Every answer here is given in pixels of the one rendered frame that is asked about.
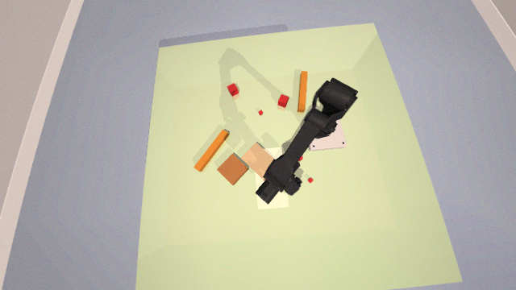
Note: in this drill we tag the orange flat bar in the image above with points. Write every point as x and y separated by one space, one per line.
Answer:
302 92
204 160

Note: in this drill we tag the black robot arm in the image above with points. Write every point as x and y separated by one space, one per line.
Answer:
336 98

